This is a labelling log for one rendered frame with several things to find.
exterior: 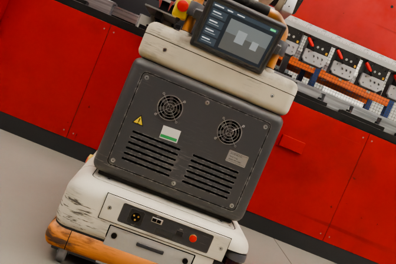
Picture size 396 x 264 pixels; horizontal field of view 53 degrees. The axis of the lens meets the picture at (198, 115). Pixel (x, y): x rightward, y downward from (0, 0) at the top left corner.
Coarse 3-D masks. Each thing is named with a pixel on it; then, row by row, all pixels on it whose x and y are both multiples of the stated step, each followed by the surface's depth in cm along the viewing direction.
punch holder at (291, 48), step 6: (288, 30) 246; (294, 30) 246; (300, 30) 246; (288, 36) 246; (294, 36) 247; (300, 36) 247; (288, 42) 246; (294, 42) 247; (288, 48) 247; (294, 48) 247; (288, 54) 249
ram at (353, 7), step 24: (312, 0) 246; (336, 0) 246; (360, 0) 246; (384, 0) 247; (288, 24) 246; (312, 24) 247; (336, 24) 247; (360, 24) 248; (384, 24) 248; (384, 48) 249
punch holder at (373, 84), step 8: (376, 64) 249; (360, 72) 254; (368, 72) 250; (376, 72) 250; (384, 72) 250; (360, 80) 250; (368, 80) 250; (376, 80) 250; (384, 80) 250; (368, 88) 251; (376, 88) 250
